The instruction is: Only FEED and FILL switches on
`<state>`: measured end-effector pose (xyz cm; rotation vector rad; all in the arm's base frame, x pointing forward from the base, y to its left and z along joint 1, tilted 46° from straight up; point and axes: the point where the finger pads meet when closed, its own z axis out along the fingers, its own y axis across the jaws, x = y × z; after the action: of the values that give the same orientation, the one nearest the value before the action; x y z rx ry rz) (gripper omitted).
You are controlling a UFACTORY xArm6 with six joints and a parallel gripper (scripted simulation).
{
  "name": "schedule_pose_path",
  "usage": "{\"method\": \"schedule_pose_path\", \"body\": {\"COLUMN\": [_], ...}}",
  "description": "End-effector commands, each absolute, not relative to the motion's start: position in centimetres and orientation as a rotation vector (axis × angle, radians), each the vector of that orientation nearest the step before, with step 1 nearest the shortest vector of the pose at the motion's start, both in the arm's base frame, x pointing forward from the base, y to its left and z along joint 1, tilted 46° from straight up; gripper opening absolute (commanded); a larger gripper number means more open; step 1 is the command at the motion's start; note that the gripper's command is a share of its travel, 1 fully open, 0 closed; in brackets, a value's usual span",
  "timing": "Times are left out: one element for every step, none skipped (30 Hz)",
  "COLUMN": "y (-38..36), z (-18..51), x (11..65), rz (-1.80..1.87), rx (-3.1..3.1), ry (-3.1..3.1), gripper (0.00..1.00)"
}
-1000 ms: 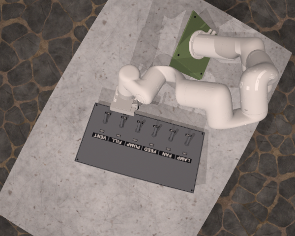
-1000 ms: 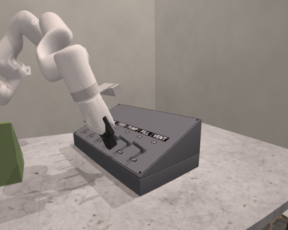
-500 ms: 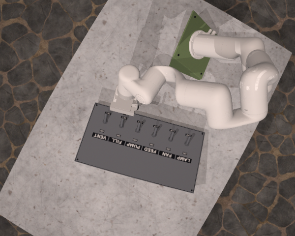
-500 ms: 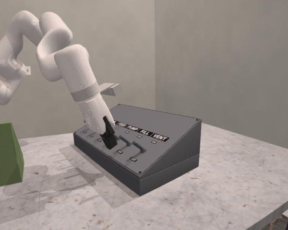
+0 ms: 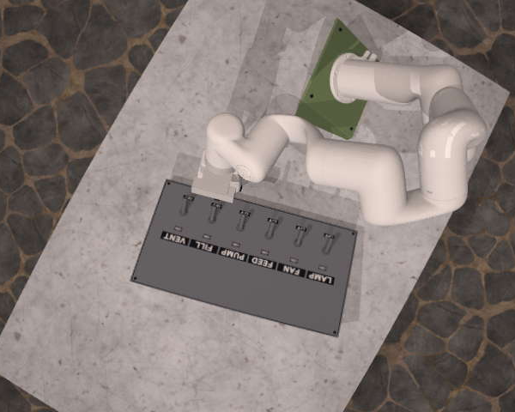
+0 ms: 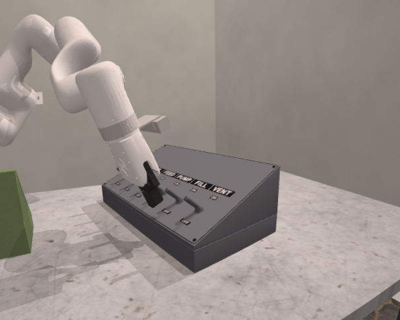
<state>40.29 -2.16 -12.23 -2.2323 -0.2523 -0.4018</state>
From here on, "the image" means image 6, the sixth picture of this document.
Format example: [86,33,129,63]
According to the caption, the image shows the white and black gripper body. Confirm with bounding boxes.
[105,127,160,187]

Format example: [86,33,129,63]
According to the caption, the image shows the grey switch console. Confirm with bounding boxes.
[102,145,280,273]

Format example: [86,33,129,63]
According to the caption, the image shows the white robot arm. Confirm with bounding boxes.
[0,15,171,147]

